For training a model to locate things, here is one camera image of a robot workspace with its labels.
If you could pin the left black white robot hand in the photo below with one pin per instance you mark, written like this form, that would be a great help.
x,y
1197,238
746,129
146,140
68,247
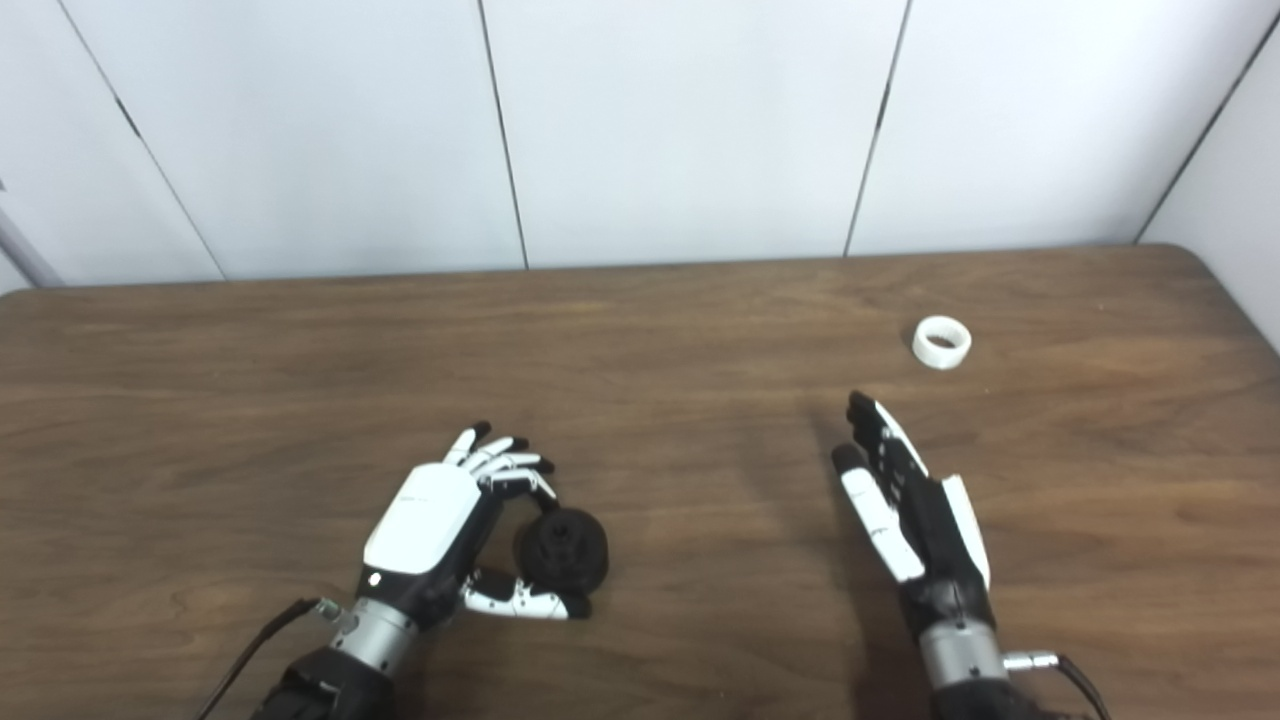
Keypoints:
x,y
425,520

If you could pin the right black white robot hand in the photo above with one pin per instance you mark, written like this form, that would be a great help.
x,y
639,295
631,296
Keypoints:
x,y
925,530

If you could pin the round black plastic part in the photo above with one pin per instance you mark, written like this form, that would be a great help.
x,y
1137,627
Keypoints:
x,y
565,550

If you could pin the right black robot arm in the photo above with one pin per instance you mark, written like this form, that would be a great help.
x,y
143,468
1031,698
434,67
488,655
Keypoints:
x,y
965,665

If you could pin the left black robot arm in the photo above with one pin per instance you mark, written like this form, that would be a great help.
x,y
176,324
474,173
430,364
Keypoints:
x,y
340,680

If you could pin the grey wall corner trim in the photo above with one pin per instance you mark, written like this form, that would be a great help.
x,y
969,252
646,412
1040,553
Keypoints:
x,y
25,250

